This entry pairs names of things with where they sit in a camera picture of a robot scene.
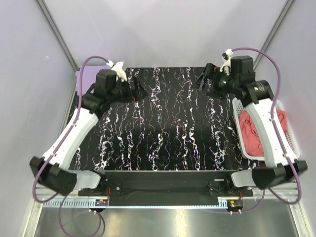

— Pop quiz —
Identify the purple t shirt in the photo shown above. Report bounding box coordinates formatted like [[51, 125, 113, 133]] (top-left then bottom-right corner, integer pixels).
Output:
[[81, 65, 110, 95]]

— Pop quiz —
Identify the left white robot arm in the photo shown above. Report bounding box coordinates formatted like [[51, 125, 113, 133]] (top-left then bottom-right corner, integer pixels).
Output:
[[30, 70, 148, 196]]

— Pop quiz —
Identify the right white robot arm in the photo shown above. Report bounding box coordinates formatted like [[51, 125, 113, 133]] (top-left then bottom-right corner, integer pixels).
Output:
[[194, 58, 308, 190]]

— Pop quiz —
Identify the white plastic laundry basket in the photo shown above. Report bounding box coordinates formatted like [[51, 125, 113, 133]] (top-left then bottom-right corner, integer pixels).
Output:
[[232, 98, 300, 161]]

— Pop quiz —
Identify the red t shirt in basket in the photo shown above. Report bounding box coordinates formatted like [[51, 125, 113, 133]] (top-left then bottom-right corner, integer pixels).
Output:
[[239, 110, 288, 157]]

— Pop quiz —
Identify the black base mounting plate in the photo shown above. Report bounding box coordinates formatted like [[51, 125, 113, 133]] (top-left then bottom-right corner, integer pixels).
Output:
[[79, 171, 253, 208]]

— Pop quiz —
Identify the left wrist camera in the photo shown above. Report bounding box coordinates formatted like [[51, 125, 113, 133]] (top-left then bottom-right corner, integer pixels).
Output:
[[93, 61, 127, 96]]

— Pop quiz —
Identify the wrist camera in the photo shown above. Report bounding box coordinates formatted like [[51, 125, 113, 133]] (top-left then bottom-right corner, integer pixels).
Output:
[[93, 61, 127, 96], [220, 49, 255, 84]]

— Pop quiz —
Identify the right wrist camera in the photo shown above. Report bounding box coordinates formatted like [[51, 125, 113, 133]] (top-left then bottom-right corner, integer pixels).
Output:
[[220, 49, 255, 84]]

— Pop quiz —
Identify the white slotted cable duct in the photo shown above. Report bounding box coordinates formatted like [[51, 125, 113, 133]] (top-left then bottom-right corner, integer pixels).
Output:
[[44, 197, 229, 209]]

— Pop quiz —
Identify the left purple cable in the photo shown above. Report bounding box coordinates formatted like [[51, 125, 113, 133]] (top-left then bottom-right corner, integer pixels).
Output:
[[33, 56, 112, 235]]

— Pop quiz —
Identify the aluminium frame rail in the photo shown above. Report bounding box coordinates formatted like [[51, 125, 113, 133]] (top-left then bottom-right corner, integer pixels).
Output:
[[32, 179, 301, 199]]

